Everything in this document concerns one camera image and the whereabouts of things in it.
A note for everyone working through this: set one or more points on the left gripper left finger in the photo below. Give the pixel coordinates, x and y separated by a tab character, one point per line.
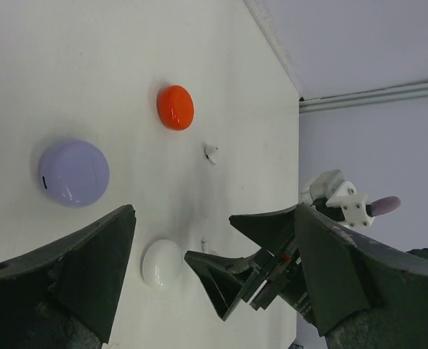
66	293

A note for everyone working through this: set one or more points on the purple charging case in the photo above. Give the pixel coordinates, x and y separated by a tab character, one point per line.
74	173

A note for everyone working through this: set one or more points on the orange charging case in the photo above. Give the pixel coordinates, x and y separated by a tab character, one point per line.
175	107

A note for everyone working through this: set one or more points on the white charging case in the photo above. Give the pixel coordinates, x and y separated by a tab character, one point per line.
162	264

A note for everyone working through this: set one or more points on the white earbud upper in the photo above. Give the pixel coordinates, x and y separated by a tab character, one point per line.
211	152

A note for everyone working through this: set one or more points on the white earbud lower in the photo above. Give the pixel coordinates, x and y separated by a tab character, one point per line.
206	249

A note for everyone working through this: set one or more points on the white earbud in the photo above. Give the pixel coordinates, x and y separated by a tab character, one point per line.
206	249
211	152

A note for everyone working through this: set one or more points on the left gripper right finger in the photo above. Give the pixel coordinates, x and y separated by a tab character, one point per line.
364	294

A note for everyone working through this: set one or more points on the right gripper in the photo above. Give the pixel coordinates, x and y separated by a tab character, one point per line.
274	271

